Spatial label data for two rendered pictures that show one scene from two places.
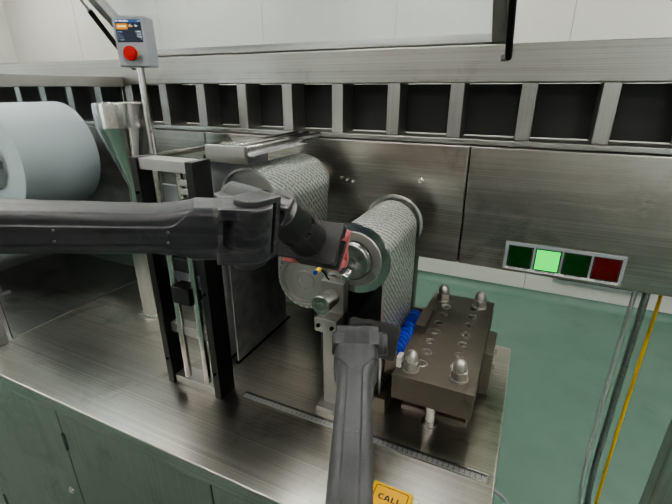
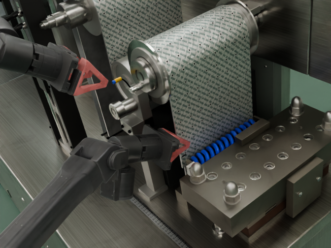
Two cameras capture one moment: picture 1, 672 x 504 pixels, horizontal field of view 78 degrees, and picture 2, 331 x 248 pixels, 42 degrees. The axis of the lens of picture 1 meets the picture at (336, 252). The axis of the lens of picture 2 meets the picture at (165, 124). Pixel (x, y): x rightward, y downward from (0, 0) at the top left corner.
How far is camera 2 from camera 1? 0.53 m
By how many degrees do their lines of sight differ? 33
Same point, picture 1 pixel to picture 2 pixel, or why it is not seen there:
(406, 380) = (188, 188)
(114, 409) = (15, 157)
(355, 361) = (68, 172)
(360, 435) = (21, 228)
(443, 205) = (291, 11)
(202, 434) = not seen: hidden behind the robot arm
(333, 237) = (65, 68)
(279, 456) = (91, 220)
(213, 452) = not seen: hidden behind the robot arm
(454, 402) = (219, 218)
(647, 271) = not seen: outside the picture
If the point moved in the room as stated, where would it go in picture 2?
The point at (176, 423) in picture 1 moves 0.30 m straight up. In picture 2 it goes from (44, 176) to (5, 88)
